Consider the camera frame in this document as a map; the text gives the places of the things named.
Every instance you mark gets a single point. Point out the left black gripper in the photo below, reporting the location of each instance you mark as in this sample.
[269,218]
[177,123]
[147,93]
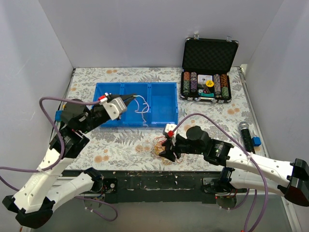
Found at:
[102,113]

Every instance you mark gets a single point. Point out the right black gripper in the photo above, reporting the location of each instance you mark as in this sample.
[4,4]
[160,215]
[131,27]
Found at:
[175,145]

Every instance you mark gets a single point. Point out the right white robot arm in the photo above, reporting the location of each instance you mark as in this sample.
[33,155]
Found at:
[240,170]

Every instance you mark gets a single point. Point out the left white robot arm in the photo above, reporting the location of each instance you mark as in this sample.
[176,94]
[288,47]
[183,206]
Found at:
[38,199]

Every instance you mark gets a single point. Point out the blue three-compartment bin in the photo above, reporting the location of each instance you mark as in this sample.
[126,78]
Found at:
[157,108]

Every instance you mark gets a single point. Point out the black base beam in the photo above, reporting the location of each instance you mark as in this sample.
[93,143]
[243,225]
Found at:
[155,186]

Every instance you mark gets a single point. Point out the floral table mat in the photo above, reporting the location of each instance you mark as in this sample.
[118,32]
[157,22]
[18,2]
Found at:
[136,149]

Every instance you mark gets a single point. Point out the stacked colourful toy bricks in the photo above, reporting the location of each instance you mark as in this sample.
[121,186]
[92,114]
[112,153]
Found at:
[58,114]

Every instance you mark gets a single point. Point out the black microphone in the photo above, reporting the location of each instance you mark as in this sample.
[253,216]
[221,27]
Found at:
[246,136]

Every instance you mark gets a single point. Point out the black poker chip case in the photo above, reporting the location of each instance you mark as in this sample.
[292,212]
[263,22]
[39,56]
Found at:
[205,67]

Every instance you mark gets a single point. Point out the small blue block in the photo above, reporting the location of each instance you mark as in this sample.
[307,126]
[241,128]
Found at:
[256,141]

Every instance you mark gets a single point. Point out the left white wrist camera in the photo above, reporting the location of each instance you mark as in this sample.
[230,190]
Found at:
[113,106]

